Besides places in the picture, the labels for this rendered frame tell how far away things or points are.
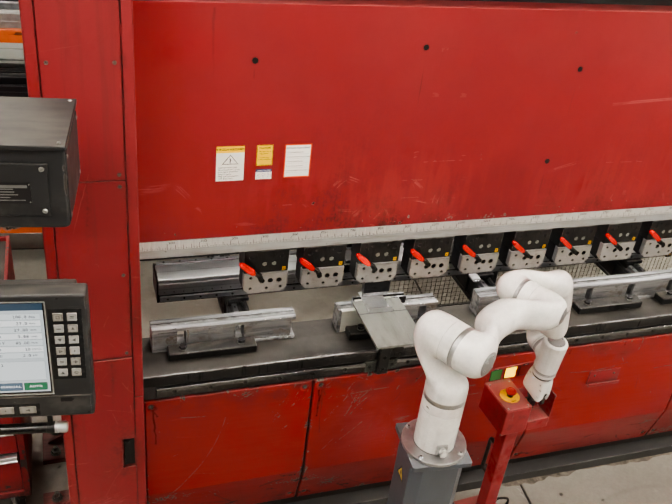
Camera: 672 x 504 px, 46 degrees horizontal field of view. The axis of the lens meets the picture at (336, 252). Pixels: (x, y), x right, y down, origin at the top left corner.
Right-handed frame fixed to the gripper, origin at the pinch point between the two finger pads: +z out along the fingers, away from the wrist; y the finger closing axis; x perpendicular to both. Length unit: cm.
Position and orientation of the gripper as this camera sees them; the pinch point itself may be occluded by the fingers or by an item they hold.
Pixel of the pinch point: (531, 400)
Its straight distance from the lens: 305.1
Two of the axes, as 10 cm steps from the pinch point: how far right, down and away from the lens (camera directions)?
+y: 3.6, 6.3, -6.9
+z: -1.2, 7.6, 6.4
